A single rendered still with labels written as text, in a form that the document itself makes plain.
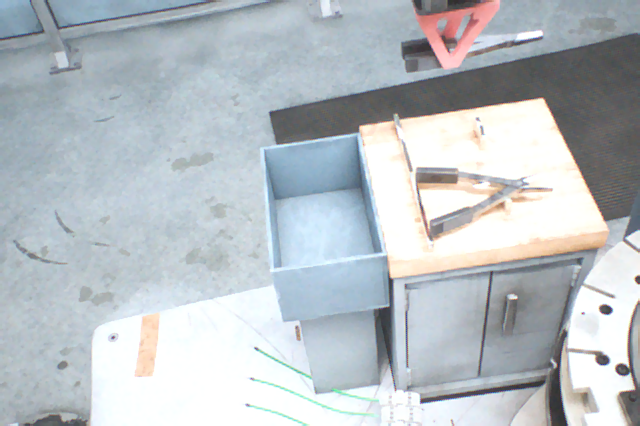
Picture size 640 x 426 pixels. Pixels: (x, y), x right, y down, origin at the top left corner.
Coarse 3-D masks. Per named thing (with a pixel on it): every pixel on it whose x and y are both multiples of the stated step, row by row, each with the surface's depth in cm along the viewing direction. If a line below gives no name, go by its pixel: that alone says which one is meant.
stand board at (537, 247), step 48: (384, 144) 76; (432, 144) 75; (528, 144) 74; (384, 192) 71; (432, 192) 71; (480, 192) 70; (576, 192) 69; (384, 240) 68; (480, 240) 66; (528, 240) 66; (576, 240) 66
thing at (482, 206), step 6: (510, 186) 67; (498, 192) 67; (504, 192) 67; (510, 192) 67; (516, 192) 67; (486, 198) 66; (492, 198) 66; (498, 198) 66; (504, 198) 66; (480, 204) 66; (486, 204) 66; (492, 204) 66; (474, 210) 66; (480, 210) 66; (486, 210) 66; (474, 216) 66
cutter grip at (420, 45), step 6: (444, 36) 66; (402, 42) 66; (408, 42) 66; (414, 42) 66; (420, 42) 66; (426, 42) 66; (444, 42) 66; (402, 48) 66; (408, 48) 66; (414, 48) 66; (420, 48) 66; (426, 48) 66; (432, 48) 66; (402, 54) 67
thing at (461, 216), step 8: (464, 208) 65; (440, 216) 65; (448, 216) 65; (456, 216) 65; (464, 216) 65; (432, 224) 64; (440, 224) 64; (448, 224) 65; (456, 224) 65; (464, 224) 66; (432, 232) 65; (440, 232) 65
